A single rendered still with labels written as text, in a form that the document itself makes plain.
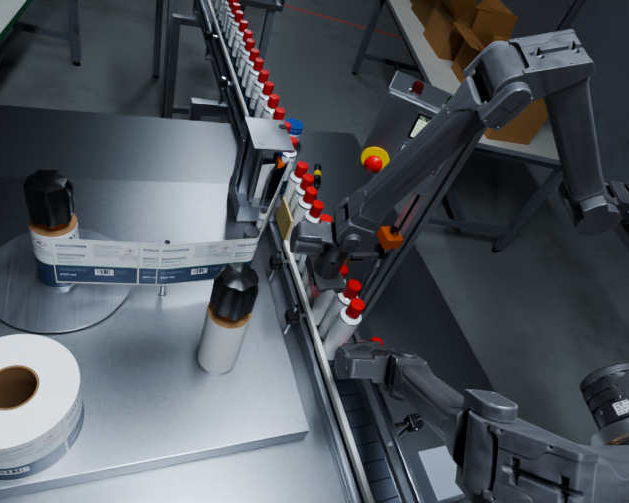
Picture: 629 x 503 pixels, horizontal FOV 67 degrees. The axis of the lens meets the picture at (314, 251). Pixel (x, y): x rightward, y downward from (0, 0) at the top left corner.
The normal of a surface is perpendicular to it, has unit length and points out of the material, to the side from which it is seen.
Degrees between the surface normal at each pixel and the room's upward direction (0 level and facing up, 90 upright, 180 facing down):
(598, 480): 42
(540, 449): 70
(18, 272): 0
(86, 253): 90
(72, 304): 0
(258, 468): 0
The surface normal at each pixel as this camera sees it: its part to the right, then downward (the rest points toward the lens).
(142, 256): 0.18, 0.75
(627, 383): -0.95, -0.12
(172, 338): 0.29, -0.66
